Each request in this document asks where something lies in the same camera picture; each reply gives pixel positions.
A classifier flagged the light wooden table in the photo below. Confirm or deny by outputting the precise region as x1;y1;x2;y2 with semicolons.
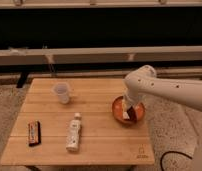
1;78;154;166

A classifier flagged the orange ceramic bowl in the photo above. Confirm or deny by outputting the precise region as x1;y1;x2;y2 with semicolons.
112;96;145;125

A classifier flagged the black cable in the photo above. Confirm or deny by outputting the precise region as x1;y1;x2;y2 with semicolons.
159;150;194;171

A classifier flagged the white plastic bottle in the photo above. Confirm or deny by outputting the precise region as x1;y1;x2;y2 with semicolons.
66;113;81;152

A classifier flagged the clear plastic cup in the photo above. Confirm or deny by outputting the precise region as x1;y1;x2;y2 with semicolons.
52;82;70;104

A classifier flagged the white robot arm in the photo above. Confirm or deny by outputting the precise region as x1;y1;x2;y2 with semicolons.
124;65;202;112

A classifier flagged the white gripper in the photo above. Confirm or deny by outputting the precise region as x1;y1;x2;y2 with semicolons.
123;90;140;121

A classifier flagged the long wooden beam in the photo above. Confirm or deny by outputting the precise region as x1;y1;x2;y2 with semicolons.
0;46;202;66

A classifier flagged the dark snack bar packet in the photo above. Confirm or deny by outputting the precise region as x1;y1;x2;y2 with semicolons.
28;121;41;147

